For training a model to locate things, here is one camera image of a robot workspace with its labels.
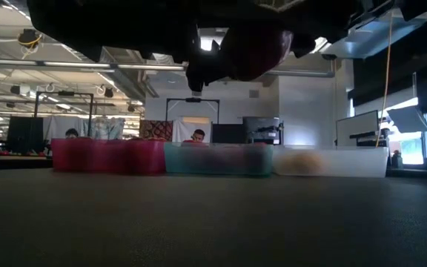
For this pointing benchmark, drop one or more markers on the white backed monitor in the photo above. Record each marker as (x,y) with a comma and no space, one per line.
(357,128)

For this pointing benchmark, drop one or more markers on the white plastic basket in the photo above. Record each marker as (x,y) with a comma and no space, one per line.
(354,163)

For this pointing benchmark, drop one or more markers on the person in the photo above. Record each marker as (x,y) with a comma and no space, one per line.
(71,132)
(198,135)

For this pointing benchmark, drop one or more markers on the orange yellow lemon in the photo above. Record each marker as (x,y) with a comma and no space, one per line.
(302,163)

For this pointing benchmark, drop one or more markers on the black camera stand frame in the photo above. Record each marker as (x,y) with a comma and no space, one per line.
(193,99)
(36,107)

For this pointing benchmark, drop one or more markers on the grey angled panel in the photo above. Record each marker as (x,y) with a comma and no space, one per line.
(408,118)

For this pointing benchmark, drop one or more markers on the pink plastic basket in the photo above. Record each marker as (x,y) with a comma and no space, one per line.
(98,155)

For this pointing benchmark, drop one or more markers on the red patterned cloth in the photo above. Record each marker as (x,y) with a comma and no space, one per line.
(156,130)

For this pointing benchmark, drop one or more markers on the blue patterned cloth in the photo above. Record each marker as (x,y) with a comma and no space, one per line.
(106,128)

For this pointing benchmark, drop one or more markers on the white cloth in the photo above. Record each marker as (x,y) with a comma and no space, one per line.
(182,130)
(59,124)

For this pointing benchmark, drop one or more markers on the black monitor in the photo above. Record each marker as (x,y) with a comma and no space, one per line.
(228,133)
(24,133)

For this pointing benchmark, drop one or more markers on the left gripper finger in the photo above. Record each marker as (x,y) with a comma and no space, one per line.
(200,74)

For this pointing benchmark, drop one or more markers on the black table mat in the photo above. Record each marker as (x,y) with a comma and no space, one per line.
(213,222)

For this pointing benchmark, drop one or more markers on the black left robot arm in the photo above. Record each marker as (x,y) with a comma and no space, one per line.
(69,22)

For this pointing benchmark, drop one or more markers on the teal plastic basket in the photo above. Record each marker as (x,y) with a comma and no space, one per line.
(213,163)

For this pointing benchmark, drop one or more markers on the dark red apple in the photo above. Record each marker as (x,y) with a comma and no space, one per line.
(258,55)

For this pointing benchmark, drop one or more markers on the small dark bottle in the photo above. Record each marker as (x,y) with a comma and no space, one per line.
(397,159)

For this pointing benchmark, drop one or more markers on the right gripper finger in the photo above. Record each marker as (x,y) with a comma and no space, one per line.
(304,45)

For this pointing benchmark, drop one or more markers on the dark grey machine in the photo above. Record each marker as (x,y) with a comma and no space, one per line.
(261,128)

